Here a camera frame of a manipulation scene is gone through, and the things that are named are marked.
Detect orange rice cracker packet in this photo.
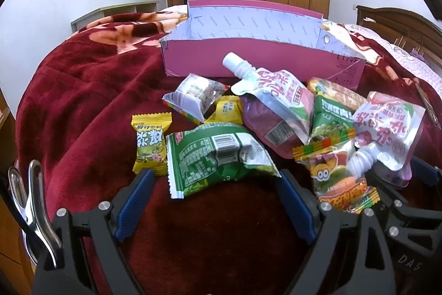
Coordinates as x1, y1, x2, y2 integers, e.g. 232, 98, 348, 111
307, 77, 367, 112

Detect pink cardboard box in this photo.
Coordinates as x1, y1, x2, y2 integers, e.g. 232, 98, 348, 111
159, 0, 367, 91

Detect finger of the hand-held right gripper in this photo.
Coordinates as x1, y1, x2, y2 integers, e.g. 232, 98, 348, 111
411, 157, 442, 192
371, 174, 442, 240

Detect clear packet striped edges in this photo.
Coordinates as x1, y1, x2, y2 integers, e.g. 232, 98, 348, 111
162, 73, 231, 123

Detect red floral blanket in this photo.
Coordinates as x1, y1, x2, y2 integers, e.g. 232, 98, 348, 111
14, 10, 442, 295

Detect dark wooden headboard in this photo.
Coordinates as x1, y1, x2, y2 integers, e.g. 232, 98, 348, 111
356, 5, 442, 64

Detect pink patterned bed sheet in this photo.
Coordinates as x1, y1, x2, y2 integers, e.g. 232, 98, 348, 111
380, 36, 442, 95

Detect green pea snack packet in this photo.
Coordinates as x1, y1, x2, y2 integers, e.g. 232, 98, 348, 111
308, 91, 356, 147

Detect purple pink snack packet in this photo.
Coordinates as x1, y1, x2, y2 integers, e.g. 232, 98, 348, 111
240, 96, 309, 160

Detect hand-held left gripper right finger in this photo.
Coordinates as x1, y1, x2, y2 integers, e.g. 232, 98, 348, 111
276, 169, 398, 295

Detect small yellow snack packet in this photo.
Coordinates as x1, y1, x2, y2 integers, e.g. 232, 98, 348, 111
204, 95, 244, 126

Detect colourful gummy candy packet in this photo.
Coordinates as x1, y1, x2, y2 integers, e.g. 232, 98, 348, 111
292, 139, 380, 214

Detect pink jelly pouch white spout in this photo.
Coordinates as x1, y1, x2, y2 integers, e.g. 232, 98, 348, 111
347, 91, 426, 183
223, 52, 315, 145

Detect metal spring clip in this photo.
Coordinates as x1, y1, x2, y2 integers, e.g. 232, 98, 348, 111
7, 160, 66, 268

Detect low pale shelf cabinet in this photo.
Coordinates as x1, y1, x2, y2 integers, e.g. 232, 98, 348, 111
71, 1, 160, 35

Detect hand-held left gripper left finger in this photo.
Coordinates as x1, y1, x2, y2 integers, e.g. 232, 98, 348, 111
33, 169, 156, 295

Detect large green snack packet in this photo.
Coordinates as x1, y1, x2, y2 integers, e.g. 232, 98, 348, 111
166, 122, 281, 200

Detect yellow candy packet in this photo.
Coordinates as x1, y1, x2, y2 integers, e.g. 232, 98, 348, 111
131, 112, 173, 177

